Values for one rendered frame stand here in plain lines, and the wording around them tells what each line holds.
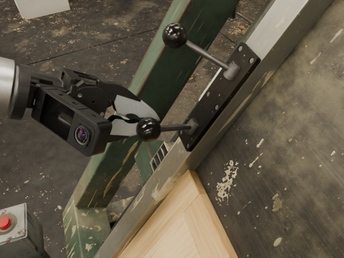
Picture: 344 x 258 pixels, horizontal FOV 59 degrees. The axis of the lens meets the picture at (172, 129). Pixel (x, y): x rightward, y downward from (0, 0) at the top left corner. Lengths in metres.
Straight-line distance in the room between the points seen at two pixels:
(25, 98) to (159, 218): 0.38
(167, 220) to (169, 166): 0.11
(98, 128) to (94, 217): 0.71
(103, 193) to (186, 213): 0.47
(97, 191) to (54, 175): 1.34
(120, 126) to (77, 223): 0.60
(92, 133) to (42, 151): 2.13
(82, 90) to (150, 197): 0.31
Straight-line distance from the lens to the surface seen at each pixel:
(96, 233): 1.01
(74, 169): 2.29
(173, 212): 0.61
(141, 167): 0.83
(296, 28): 0.47
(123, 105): 0.44
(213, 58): 0.47
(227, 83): 0.49
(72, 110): 0.37
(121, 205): 1.14
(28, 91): 0.40
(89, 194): 0.99
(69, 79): 0.44
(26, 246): 1.07
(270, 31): 0.47
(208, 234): 0.54
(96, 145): 0.36
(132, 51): 3.32
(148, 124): 0.44
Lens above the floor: 1.78
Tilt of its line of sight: 47 degrees down
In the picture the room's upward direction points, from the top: straight up
